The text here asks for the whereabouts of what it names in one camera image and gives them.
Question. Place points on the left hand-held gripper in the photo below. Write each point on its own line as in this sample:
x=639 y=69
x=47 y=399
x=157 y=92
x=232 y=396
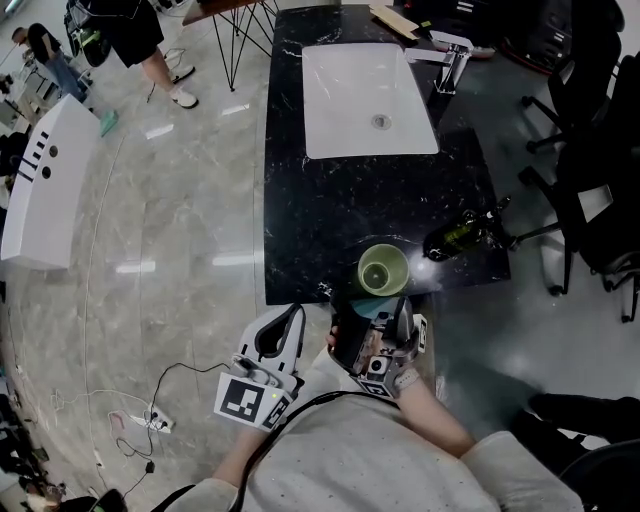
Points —
x=240 y=400

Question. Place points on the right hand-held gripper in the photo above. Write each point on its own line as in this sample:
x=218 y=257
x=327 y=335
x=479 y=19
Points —
x=352 y=335

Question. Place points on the light green cup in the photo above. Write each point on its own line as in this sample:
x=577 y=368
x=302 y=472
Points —
x=382 y=270

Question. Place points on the person's left forearm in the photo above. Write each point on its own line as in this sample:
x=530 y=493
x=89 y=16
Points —
x=240 y=460

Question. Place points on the person's right forearm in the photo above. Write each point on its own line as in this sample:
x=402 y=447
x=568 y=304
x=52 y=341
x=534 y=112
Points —
x=430 y=415

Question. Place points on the person's right hand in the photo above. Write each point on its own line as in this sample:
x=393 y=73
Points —
x=333 y=339

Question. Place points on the dark green glass bottle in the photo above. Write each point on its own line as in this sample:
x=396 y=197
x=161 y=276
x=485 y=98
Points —
x=460 y=235

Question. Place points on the white power strip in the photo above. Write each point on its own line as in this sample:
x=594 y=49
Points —
x=159 y=422

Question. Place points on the person's light speckled shirt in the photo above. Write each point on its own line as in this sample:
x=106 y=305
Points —
x=360 y=460

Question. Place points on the white rectangular sink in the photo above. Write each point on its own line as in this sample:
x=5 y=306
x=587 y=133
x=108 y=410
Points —
x=365 y=100

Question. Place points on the black mesh office chair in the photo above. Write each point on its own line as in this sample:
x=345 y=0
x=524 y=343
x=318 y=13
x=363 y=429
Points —
x=600 y=200
x=580 y=65

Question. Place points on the white cabinet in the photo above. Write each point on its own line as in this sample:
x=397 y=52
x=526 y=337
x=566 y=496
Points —
x=50 y=190

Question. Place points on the chrome faucet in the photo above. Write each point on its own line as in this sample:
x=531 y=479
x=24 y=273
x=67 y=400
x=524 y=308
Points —
x=450 y=55

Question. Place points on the teal mop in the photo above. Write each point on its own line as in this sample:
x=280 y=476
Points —
x=109 y=122

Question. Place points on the wooden board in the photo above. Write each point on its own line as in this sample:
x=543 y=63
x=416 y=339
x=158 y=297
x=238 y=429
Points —
x=395 y=20

